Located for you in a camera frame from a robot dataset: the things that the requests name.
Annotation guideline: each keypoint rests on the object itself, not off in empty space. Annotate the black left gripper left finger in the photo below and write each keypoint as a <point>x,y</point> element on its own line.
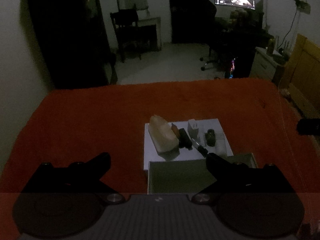
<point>65,201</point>

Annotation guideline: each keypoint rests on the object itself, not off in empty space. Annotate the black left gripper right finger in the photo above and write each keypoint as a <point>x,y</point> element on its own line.
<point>252,202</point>

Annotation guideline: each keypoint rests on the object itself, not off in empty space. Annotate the dark bee plush toy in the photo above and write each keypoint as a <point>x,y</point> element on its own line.
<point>210,138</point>

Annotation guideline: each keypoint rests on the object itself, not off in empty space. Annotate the clear plastic tube case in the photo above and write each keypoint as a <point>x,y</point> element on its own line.
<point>202,137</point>

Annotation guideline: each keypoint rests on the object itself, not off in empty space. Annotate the black rectangular case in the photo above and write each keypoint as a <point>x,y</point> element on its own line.
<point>184,140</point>

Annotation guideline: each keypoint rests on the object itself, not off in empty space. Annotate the white power adapter plug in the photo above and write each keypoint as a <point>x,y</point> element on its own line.
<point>193,129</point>

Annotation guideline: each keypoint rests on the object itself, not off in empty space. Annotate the clear vial black cap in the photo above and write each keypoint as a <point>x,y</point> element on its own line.
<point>203,151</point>

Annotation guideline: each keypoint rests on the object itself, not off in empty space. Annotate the brown lip balm tube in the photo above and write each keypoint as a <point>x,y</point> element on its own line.
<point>175,130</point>

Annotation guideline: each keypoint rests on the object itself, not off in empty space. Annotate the wooden cabinet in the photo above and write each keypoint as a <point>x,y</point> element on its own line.
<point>301,76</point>

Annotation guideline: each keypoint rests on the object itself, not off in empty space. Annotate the white drawer cabinet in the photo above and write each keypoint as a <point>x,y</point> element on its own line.
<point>265,67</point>

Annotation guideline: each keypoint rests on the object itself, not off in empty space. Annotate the red table cloth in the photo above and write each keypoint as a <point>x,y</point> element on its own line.
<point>77,125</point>

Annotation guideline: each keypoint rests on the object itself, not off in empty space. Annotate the open cardboard box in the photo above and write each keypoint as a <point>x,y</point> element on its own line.
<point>178,177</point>

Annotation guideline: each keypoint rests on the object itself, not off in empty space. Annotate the black office chair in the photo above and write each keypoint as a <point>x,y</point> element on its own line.
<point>233,41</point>

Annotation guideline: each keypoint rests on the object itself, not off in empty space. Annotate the dark wooden chair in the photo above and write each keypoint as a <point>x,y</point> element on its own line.
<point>134,35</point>

